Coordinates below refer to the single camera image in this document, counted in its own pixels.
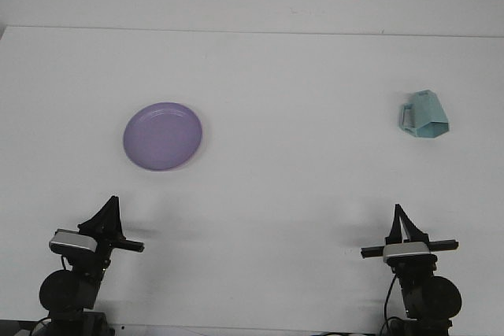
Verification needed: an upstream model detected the pale blue angular cup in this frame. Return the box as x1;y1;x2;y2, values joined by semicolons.
398;90;451;139

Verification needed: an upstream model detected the purple round plate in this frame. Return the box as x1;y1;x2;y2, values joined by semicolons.
122;102;204;172

